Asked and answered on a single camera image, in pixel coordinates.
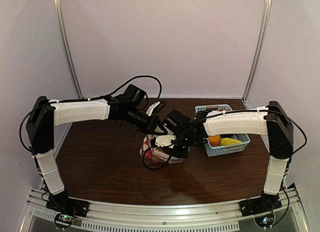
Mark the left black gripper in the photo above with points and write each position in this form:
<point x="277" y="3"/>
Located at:
<point x="153" y="124"/>

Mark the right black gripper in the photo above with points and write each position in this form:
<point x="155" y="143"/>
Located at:
<point x="180" y="147"/>

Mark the orange fake orange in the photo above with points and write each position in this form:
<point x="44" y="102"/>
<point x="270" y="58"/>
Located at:
<point x="214" y="140"/>

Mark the clear polka dot zip bag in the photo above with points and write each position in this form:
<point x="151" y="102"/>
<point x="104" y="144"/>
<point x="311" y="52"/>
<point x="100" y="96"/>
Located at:
<point x="163" y="153"/>

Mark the red lychee bunch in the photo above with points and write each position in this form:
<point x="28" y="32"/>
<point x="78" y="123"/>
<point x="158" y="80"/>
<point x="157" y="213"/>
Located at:
<point x="151" y="158"/>

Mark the yellow fake lemon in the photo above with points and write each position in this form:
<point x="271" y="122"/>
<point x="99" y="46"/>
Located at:
<point x="229" y="142"/>

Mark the light blue plastic basket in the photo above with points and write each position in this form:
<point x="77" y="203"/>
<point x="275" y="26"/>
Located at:
<point x="223" y="150"/>

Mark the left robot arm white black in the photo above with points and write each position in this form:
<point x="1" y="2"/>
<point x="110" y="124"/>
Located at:
<point x="50" y="120"/>

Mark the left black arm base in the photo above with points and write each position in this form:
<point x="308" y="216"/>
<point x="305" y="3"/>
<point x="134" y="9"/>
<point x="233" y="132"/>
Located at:
<point x="68" y="209"/>

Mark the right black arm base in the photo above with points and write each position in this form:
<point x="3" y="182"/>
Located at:
<point x="260" y="205"/>

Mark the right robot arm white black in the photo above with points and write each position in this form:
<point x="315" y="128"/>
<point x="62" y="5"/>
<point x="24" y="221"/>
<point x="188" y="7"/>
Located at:
<point x="270" y="121"/>

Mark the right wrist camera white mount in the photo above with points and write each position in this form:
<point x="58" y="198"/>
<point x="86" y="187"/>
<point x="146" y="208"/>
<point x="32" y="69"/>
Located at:
<point x="165" y="141"/>

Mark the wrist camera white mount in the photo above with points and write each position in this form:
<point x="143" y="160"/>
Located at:
<point x="165" y="141"/>
<point x="156" y="107"/>

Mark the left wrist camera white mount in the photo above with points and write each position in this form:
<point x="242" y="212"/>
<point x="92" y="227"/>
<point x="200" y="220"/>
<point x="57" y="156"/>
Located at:
<point x="156" y="107"/>

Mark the left aluminium frame post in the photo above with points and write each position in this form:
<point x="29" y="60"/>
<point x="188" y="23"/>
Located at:
<point x="66" y="47"/>

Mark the aluminium frame post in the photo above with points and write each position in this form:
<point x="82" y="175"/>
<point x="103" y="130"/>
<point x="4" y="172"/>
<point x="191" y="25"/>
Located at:
<point x="264" y="24"/>
<point x="66" y="47"/>

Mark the front aluminium rail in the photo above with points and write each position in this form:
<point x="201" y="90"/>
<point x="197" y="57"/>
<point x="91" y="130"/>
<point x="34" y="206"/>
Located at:
<point x="109" y="217"/>

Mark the right aluminium frame post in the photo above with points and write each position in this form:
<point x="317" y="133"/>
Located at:
<point x="264" y="24"/>

